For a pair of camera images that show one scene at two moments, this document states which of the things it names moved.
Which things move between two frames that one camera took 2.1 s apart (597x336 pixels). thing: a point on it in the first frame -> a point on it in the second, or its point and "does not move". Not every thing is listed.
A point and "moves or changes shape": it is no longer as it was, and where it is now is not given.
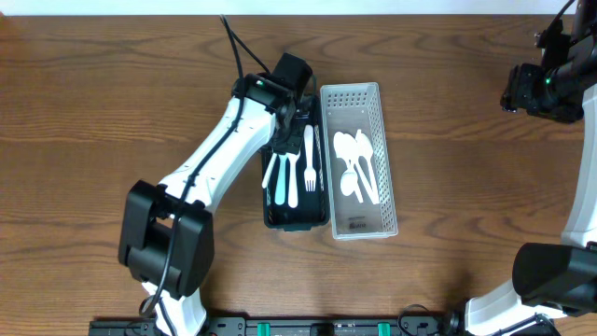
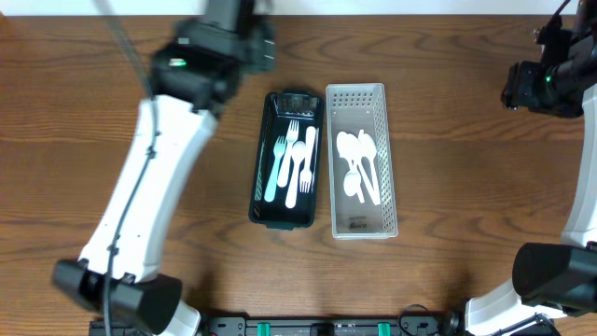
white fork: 281,185 -> 279,147
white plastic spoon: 349,150 -> 368,147
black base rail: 281,325 does not move
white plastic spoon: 346,147 does not move
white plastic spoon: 363,147 does not move
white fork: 270,165 -> 293,133
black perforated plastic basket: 296,184 moves or changes shape
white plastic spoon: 348,181 does not move
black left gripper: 289,141 -> 260,51
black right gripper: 515,87 does not move
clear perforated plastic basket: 359,167 does not move
